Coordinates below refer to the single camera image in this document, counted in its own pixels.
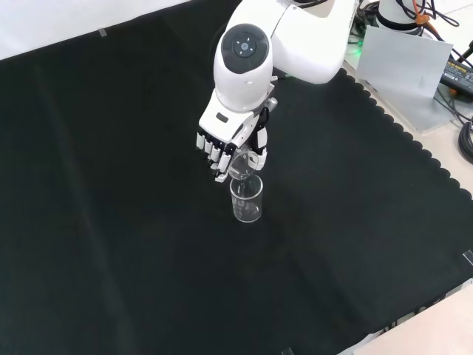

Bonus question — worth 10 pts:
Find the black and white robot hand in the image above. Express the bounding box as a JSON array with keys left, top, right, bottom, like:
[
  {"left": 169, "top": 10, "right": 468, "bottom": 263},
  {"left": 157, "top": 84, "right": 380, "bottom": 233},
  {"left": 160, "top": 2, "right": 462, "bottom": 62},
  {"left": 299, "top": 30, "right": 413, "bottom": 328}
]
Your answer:
[{"left": 195, "top": 84, "right": 279, "bottom": 183}]

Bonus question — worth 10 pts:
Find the clear glass beaker with water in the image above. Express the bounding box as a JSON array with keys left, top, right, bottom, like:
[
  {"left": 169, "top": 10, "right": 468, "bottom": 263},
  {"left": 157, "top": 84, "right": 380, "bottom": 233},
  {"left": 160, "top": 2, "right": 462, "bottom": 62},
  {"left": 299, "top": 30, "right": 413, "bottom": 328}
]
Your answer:
[{"left": 228, "top": 147, "right": 259, "bottom": 182}]

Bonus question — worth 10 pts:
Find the clear empty glass beaker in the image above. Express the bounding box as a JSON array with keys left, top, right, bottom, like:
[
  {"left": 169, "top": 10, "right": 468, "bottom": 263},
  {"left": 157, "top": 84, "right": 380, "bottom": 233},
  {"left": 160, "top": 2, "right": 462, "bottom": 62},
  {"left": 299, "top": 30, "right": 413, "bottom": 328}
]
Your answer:
[{"left": 229, "top": 175, "right": 264, "bottom": 223}]

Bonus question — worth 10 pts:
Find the black bench cloth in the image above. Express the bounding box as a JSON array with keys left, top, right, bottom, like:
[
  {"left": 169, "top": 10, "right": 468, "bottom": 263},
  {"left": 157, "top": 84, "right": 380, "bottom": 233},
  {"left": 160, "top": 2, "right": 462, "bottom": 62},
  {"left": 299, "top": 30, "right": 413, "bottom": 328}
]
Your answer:
[{"left": 0, "top": 0, "right": 473, "bottom": 355}]

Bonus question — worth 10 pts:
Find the pale grey upright board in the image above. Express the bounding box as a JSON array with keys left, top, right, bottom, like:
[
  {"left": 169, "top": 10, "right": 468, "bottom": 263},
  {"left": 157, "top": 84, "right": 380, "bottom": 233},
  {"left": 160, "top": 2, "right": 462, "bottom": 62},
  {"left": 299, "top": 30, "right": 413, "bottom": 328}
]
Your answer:
[{"left": 355, "top": 24, "right": 455, "bottom": 100}]

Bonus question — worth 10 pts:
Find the black power adapter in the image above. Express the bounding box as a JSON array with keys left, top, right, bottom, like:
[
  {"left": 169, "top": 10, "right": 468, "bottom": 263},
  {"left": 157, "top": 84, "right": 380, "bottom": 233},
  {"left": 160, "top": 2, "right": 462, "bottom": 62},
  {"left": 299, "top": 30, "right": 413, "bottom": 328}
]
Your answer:
[{"left": 439, "top": 61, "right": 473, "bottom": 95}]

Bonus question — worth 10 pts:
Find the grey flat base plate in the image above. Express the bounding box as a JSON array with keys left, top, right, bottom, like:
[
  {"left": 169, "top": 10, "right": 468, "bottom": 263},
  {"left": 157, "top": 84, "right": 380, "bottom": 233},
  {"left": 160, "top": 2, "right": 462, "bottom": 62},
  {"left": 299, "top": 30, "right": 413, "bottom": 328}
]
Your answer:
[{"left": 360, "top": 77, "right": 469, "bottom": 132}]

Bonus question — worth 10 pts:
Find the orange cable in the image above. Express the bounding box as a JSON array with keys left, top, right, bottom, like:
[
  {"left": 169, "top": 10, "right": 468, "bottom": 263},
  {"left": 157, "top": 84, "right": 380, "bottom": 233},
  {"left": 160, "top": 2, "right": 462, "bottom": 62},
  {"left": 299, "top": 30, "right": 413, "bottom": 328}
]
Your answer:
[{"left": 408, "top": 0, "right": 444, "bottom": 38}]

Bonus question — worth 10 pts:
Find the coiled black cable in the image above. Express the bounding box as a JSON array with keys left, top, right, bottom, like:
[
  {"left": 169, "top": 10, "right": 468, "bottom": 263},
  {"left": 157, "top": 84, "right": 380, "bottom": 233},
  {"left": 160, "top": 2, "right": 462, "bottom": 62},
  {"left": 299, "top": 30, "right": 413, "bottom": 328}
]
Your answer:
[{"left": 457, "top": 120, "right": 473, "bottom": 166}]

